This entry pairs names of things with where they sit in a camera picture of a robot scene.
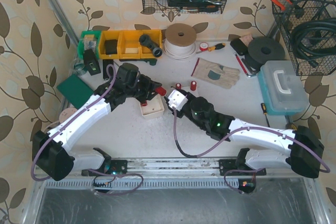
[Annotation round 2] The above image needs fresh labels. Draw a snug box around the cream plastic tray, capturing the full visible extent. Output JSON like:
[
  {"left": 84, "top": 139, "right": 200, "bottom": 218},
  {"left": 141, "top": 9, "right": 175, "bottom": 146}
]
[{"left": 140, "top": 94, "right": 165, "bottom": 120}]

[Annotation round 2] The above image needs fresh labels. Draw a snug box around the red handled hex key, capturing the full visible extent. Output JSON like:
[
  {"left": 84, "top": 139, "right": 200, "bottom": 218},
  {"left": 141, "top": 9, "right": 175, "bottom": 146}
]
[{"left": 234, "top": 53, "right": 258, "bottom": 78}]

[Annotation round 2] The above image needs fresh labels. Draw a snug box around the black pipe fitting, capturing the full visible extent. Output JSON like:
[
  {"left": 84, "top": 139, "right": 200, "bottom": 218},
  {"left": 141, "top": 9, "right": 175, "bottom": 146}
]
[{"left": 139, "top": 34, "right": 163, "bottom": 58}]

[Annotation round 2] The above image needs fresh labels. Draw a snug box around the red tape roll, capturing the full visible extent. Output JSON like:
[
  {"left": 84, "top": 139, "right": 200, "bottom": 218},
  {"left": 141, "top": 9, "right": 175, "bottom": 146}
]
[{"left": 199, "top": 42, "right": 208, "bottom": 51}]

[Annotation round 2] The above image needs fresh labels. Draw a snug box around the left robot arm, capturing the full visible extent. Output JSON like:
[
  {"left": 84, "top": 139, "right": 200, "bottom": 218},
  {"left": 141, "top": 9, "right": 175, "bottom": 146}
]
[{"left": 30, "top": 63, "right": 166, "bottom": 181}]

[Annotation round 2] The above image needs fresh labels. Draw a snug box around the medium red spring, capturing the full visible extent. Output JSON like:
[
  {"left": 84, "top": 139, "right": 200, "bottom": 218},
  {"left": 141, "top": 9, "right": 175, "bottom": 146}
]
[{"left": 190, "top": 81, "right": 197, "bottom": 91}]

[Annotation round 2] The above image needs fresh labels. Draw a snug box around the yellow plastic bin trio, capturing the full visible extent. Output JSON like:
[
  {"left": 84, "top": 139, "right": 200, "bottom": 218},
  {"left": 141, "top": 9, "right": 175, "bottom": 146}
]
[{"left": 98, "top": 29, "right": 163, "bottom": 60}]

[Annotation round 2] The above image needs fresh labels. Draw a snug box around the small yellow screwdriver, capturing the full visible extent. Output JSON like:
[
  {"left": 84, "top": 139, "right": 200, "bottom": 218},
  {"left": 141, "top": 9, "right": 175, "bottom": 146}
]
[{"left": 260, "top": 103, "right": 270, "bottom": 127}]

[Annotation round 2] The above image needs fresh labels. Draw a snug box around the long red spring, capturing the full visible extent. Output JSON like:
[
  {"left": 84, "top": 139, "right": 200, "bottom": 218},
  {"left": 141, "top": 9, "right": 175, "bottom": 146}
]
[{"left": 155, "top": 87, "right": 166, "bottom": 96}]

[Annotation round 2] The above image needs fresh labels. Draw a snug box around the black filament spool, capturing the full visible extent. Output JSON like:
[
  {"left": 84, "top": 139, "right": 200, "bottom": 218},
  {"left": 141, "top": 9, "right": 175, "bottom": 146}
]
[{"left": 245, "top": 37, "right": 285, "bottom": 71}]

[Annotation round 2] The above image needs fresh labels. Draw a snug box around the coiled black hose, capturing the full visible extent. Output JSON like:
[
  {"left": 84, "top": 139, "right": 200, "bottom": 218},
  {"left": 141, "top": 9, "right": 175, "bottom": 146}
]
[{"left": 290, "top": 18, "right": 336, "bottom": 67}]

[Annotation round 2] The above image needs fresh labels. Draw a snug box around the beige work glove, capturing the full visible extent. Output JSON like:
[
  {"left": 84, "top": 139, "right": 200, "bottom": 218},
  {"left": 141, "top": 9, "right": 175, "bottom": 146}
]
[{"left": 191, "top": 58, "right": 240, "bottom": 89}]

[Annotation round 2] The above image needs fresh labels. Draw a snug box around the black green device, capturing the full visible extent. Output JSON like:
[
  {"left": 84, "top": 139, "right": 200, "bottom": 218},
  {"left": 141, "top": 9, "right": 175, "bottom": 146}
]
[{"left": 83, "top": 49, "right": 101, "bottom": 76}]

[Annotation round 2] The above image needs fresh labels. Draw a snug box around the white cable spool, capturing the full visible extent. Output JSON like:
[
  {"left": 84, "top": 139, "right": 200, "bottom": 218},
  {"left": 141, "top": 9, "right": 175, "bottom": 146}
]
[{"left": 164, "top": 23, "right": 197, "bottom": 60}]

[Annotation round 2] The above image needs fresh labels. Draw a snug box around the yellow black screwdriver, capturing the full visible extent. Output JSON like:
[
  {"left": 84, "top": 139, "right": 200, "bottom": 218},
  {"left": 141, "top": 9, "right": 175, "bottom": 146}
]
[{"left": 196, "top": 43, "right": 226, "bottom": 54}]

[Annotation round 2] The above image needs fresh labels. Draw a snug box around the white peg board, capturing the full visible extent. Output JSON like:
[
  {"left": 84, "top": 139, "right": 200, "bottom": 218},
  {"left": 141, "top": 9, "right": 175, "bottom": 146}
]
[{"left": 181, "top": 86, "right": 200, "bottom": 97}]

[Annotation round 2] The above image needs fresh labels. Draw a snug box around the right wire basket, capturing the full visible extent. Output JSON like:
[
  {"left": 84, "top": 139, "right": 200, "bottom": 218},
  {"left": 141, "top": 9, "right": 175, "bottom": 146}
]
[{"left": 272, "top": 0, "right": 335, "bottom": 76}]

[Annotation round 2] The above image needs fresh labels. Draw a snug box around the clear teal storage box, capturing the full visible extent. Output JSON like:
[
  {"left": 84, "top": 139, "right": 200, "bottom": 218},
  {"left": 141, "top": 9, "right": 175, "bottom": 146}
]
[{"left": 257, "top": 60, "right": 309, "bottom": 116}]

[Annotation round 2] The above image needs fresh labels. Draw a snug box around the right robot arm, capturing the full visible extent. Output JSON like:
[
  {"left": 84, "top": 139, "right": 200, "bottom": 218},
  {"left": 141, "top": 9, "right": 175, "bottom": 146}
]
[{"left": 165, "top": 89, "right": 331, "bottom": 178}]

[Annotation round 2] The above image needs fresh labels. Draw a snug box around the black rectangular block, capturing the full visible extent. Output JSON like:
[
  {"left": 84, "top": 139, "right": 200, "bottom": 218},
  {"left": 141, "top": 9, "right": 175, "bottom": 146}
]
[{"left": 102, "top": 59, "right": 114, "bottom": 80}]

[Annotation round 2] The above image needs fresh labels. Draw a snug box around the green plastic bin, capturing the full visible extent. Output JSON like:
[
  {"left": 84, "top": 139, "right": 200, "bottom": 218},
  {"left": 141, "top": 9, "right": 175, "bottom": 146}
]
[{"left": 77, "top": 30, "right": 101, "bottom": 59}]

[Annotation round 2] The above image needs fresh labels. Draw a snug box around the black pouch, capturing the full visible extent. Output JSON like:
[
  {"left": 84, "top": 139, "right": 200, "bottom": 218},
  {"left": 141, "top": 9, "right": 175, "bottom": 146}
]
[{"left": 230, "top": 38, "right": 248, "bottom": 56}]

